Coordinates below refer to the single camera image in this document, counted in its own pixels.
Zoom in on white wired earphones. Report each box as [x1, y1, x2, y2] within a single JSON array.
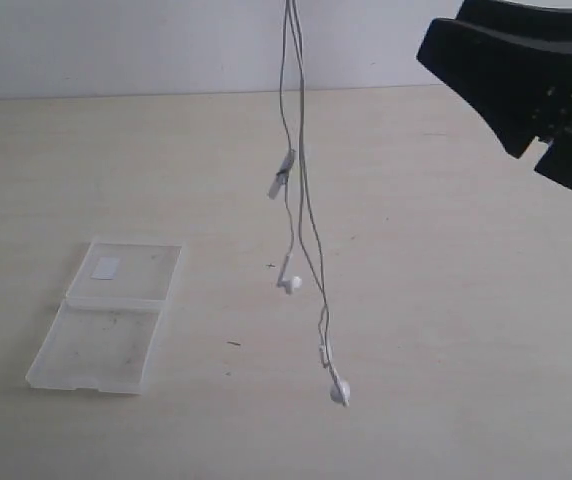
[[267, 1, 351, 408]]

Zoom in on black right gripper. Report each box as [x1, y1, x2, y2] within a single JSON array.
[[417, 1, 572, 191]]

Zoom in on clear plastic storage case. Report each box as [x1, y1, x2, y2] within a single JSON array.
[[25, 237, 183, 396]]

